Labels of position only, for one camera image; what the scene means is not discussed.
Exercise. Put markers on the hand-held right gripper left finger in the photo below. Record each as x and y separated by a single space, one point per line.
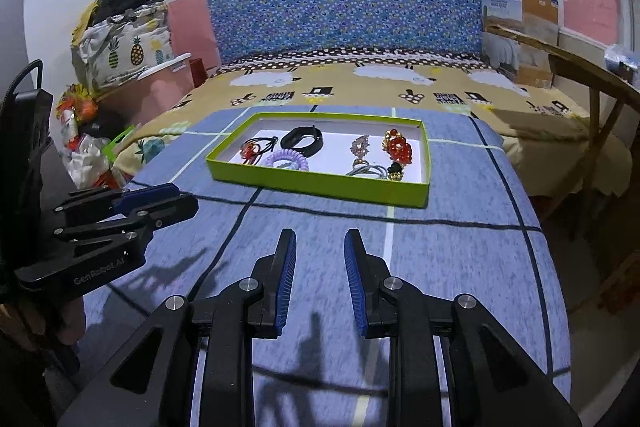
285 282

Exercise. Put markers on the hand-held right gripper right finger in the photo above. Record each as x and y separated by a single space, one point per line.
355 282

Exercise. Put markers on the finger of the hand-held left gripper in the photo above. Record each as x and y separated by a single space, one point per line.
145 194
165 212

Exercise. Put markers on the green cardboard box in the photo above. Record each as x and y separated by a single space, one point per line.
320 187

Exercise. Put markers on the person's left hand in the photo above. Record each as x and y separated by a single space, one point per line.
70 322

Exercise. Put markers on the pile of colourful bags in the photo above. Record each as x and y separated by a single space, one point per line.
85 137

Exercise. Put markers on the blue checked cloth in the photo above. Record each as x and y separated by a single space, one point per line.
450 257

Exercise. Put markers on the pink storage box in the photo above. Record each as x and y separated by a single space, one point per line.
160 92

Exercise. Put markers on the small red box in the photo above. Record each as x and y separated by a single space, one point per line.
197 74

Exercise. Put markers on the pineapple print bag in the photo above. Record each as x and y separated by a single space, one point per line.
125 52

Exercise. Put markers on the yellow sheep print bedsheet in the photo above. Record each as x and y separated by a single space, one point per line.
360 89

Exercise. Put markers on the cardboard quilt package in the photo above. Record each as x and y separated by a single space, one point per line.
530 37

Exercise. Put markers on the wooden folding chair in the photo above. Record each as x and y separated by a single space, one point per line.
600 107

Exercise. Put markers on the small blue packet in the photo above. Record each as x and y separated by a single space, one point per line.
622 57

